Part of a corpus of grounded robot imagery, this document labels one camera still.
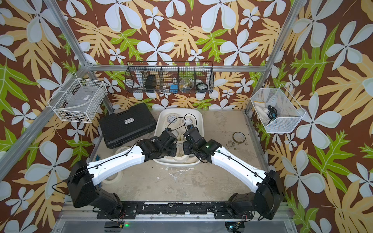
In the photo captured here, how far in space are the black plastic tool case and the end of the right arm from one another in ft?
1.53

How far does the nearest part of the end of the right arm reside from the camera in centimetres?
55

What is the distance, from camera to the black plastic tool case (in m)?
0.97
